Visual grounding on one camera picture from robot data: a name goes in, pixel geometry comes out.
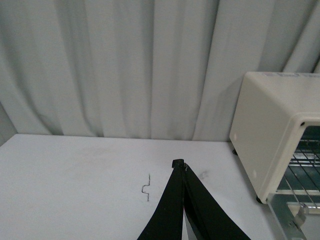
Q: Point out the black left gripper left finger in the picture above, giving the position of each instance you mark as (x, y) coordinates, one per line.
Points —
(166, 222)

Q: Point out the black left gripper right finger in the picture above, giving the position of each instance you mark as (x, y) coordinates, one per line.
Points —
(209, 220)

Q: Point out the glass oven door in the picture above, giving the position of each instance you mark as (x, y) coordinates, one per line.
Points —
(298, 216)

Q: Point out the cream Toshiba toaster oven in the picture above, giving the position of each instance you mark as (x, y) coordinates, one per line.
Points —
(272, 113)

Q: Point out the white pleated curtain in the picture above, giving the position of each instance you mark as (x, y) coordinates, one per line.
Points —
(143, 69)

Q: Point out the wire oven rack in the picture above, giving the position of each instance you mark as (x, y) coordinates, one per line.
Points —
(303, 174)

